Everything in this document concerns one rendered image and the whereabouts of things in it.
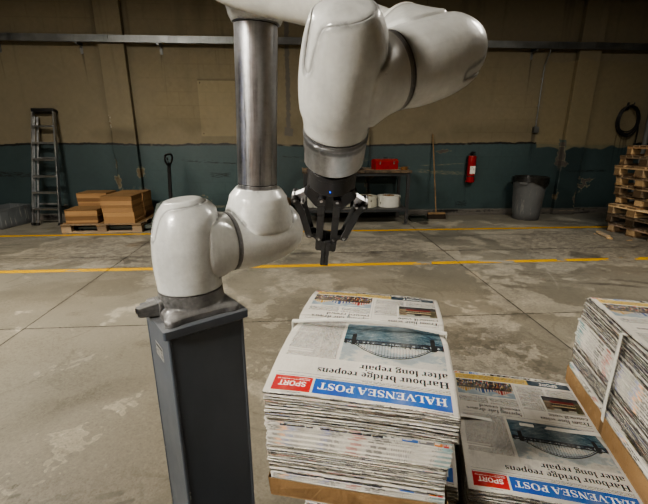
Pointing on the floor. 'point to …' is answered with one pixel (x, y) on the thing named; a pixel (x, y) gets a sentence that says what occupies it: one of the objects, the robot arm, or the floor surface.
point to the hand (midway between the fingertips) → (325, 248)
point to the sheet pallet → (109, 211)
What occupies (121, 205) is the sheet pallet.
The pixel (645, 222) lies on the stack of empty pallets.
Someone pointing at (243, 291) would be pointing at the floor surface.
